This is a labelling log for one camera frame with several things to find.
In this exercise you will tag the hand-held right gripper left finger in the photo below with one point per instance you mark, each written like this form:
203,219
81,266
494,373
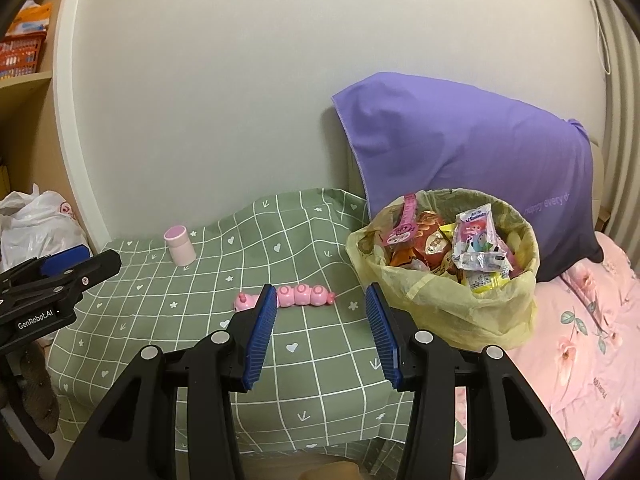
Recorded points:
260,340

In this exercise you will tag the green checked tablecloth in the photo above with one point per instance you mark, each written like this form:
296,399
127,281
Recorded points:
200,310

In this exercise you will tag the brown biscuit packet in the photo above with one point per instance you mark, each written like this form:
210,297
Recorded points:
432,245

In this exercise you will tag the pink snack wrapper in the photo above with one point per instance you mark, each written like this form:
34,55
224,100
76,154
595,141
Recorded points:
475,232

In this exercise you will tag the purple towel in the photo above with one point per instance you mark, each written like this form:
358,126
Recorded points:
465,160

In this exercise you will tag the pink floral blanket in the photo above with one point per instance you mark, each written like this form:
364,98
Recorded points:
575,360

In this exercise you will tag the pink plastic bottle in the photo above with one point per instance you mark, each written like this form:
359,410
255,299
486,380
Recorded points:
179,245

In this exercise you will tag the orange plastic basket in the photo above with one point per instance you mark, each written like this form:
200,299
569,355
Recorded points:
20,57

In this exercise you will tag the orange packets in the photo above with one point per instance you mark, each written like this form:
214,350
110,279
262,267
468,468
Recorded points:
30,17

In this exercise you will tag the wooden shelf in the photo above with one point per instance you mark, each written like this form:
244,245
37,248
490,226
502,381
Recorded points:
20,110

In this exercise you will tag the person's right forearm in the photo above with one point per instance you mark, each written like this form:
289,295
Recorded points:
330,471

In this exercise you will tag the pink caterpillar toy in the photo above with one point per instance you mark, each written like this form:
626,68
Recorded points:
300,296

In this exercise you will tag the yellow snack wrapper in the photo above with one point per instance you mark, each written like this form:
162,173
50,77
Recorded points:
482,284

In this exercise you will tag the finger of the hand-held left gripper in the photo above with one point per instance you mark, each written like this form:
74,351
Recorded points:
95,270
65,262

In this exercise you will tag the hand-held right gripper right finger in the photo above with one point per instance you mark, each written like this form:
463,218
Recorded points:
382,340

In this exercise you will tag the pink strip packet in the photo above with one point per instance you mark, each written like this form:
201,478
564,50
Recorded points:
407,215

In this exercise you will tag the white plastic bag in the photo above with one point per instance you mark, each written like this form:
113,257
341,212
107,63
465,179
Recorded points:
35,225

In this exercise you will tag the clear silver wrapper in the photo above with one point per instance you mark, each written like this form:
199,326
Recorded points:
492,260

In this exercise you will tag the person's left forearm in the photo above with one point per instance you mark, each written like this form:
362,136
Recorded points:
37,390

